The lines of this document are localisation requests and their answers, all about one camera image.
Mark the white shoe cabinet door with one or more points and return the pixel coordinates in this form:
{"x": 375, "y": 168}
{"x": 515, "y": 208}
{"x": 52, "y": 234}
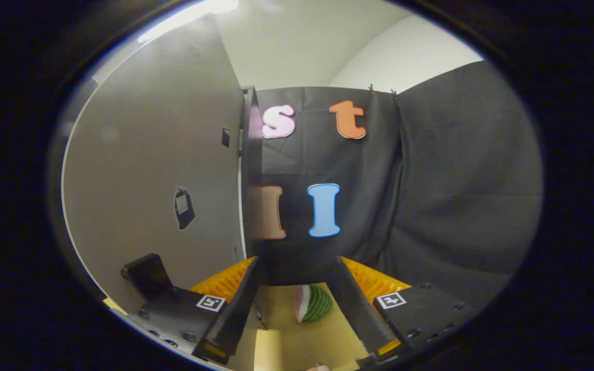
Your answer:
{"x": 147, "y": 154}

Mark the watermelon slice toy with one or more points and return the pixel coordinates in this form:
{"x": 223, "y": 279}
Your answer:
{"x": 313, "y": 304}

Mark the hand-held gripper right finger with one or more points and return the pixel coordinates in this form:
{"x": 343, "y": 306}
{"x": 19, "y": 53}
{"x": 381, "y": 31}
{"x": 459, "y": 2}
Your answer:
{"x": 356, "y": 309}

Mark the small pinkish object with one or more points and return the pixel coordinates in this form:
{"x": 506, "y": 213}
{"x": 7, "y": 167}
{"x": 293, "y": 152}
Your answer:
{"x": 318, "y": 367}

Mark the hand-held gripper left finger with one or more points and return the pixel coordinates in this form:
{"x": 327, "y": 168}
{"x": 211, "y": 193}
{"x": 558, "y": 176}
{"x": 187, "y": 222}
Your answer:
{"x": 235, "y": 314}

